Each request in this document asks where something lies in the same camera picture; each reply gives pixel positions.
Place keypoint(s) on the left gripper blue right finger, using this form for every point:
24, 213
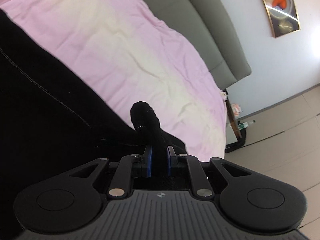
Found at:
190, 166

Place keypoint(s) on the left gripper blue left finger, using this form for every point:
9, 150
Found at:
129, 167

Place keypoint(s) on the black pants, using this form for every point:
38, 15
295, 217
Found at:
51, 121

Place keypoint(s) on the right wooden nightstand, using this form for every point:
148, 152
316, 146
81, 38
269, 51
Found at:
235, 129

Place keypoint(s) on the pink floral duvet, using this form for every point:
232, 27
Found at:
126, 54

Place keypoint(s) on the grey padded headboard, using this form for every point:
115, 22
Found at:
209, 28

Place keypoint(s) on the gold framed wall picture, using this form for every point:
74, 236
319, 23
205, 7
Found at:
283, 16

